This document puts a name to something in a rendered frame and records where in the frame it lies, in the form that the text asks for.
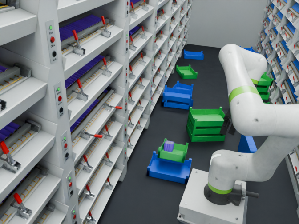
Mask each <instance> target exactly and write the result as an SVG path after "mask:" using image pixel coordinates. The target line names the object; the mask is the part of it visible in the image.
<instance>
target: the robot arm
mask: <svg viewBox="0 0 299 224"><path fill-rule="evenodd" d="M218 57H219V61H220V63H221V65H222V67H223V69H224V73H225V76H226V82H227V89H228V100H229V107H230V108H229V110H228V111H227V113H226V115H225V116H224V118H223V119H224V122H223V125H222V128H221V130H220V133H221V134H223V135H226V133H227V130H228V128H229V125H230V123H231V122H230V121H231V119H232V125H231V127H230V129H229V132H228V133H229V134H231V135H234V134H235V131H236V130H237V131H238V132H239V133H240V134H242V135H244V136H268V138H267V139H266V140H265V142H264V143H263V144H262V146H261V147H260V148H259V149H258V150H257V151H256V152H255V153H241V152H234V151H230V150H217V151H215V152H214V153H213V154H212V156H211V161H210V168H209V173H208V184H206V185H205V187H204V196H205V197H206V198H207V199H208V200H209V201H210V202H211V203H214V204H216V205H227V204H229V203H232V204H233V205H235V206H239V204H240V202H241V200H245V198H243V197H245V196H250V197H255V198H258V196H259V194H258V193H253V192H248V191H246V189H244V188H242V186H241V185H239V184H235V181H237V180H240V181H256V182H264V181H267V180H269V179H270V178H271V177H272V176H273V174H274V172H275V170H276V169H277V167H278V165H279V164H280V163H281V161H282V160H283V159H284V158H285V157H286V156H287V155H288V154H289V153H290V152H291V151H292V150H293V149H294V148H295V147H296V146H298V145H299V104H283V105H282V104H264V103H263V100H262V98H261V96H260V94H259V93H258V91H257V89H256V87H257V85H258V83H259V80H260V78H261V76H262V74H263V73H264V72H265V70H266V68H267V60H266V58H265V57H264V56H263V55H261V54H258V53H255V52H251V51H248V50H245V49H243V48H241V47H239V46H237V45H235V44H227V45H225V46H224V47H223V48H222V49H221V50H220V52H219V56H218Z"/></svg>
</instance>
